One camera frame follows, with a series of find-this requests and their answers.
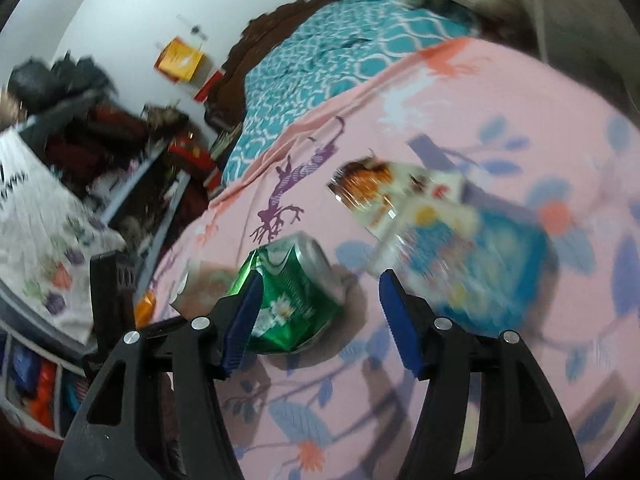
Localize carved wooden headboard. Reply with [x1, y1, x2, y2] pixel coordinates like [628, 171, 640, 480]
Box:
[204, 0, 351, 126]

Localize red gift bag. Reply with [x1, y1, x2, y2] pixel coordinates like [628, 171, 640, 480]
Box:
[167, 132, 223, 186]

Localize red yellow wall calendar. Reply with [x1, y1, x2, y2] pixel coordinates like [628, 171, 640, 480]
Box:
[154, 37, 223, 103]

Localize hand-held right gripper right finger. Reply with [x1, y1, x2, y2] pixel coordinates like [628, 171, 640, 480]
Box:
[378, 269, 586, 480]

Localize dark and red clothes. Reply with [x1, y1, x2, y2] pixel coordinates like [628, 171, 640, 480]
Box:
[7, 55, 151, 186]

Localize orange brown snack wrapper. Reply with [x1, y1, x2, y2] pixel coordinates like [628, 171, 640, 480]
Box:
[327, 157, 476, 241]

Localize crushed green can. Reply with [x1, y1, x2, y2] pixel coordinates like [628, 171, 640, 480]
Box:
[227, 231, 346, 356]

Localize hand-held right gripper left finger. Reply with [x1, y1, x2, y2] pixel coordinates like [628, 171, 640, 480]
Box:
[54, 274, 266, 480]

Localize grey metal shelf rack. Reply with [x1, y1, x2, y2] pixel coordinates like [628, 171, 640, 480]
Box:
[0, 90, 193, 271]

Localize teal patterned quilt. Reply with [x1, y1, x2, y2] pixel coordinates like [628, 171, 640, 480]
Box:
[222, 0, 481, 188]

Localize fabric storage organizer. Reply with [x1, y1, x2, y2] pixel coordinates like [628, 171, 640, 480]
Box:
[0, 330, 96, 441]

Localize pink printed blanket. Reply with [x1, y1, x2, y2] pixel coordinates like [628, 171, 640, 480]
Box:
[135, 37, 640, 480]

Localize white floral cloth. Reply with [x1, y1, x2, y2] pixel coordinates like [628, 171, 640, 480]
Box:
[0, 127, 128, 346]

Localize brown handbag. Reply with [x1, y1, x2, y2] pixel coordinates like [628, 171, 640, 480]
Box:
[142, 102, 191, 128]

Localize blue tissue packet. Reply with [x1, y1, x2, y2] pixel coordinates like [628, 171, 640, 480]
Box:
[370, 205, 558, 338]

